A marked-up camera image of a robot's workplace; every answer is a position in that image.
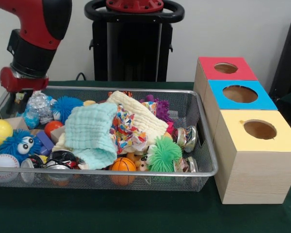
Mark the mint waffle cloth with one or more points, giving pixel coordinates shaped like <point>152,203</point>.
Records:
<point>89,128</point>

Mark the white toy baseball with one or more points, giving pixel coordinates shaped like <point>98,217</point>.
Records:
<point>3,162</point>

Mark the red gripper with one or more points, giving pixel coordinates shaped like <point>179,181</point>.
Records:
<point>24,83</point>

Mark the yellow plastic ball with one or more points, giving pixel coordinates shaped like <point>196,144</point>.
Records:
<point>0,132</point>

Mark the red robot arm base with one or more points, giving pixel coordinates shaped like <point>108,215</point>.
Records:
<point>135,6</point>

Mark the multicolour patterned fabric bow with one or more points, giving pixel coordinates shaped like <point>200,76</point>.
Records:
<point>128,131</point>

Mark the blue spiky ball with eyes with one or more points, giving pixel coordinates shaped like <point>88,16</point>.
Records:
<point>9,145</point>

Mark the orange toy basketball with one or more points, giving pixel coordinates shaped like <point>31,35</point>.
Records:
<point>123,165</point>

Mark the shallow mesh bin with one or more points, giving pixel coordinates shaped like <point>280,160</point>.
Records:
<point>160,182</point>

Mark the wooden box with three holes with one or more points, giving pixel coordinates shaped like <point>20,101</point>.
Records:
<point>257,174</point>

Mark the black upright panel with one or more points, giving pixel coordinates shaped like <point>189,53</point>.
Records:
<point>288,60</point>

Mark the dark green tablecloth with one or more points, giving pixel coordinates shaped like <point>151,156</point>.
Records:
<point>135,213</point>

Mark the small orange-red ball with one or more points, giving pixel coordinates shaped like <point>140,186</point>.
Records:
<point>53,127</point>

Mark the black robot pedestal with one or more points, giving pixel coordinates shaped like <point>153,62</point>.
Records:
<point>135,48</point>

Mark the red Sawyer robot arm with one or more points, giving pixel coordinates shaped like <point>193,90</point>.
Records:
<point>36,31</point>

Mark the cream waffle cloth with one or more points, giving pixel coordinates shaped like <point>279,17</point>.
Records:
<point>150,119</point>

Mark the green spiky ball toy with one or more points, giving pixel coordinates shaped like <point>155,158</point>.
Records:
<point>166,154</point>

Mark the crushed clear plastic bottle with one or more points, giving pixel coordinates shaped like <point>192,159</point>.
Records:
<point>40,104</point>

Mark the small blue spiky ball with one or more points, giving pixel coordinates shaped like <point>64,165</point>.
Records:
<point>66,106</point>

